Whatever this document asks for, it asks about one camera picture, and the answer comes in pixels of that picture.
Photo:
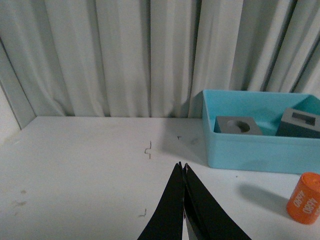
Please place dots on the white pleated curtain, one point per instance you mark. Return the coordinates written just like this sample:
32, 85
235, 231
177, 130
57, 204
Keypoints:
151, 58

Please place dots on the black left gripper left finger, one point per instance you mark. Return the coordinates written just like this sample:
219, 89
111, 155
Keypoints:
166, 222

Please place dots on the gray cube with square hole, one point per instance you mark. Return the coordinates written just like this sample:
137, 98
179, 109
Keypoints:
299, 124

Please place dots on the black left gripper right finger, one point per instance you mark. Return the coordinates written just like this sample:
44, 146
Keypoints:
204, 215

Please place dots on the gray cube with round hole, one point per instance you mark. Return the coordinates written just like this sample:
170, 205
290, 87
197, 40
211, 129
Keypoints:
243, 125

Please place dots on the light blue plastic box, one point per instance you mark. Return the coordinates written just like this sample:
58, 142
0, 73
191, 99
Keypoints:
263, 153

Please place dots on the orange cylinder labelled 4680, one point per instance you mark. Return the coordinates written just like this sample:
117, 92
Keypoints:
304, 203

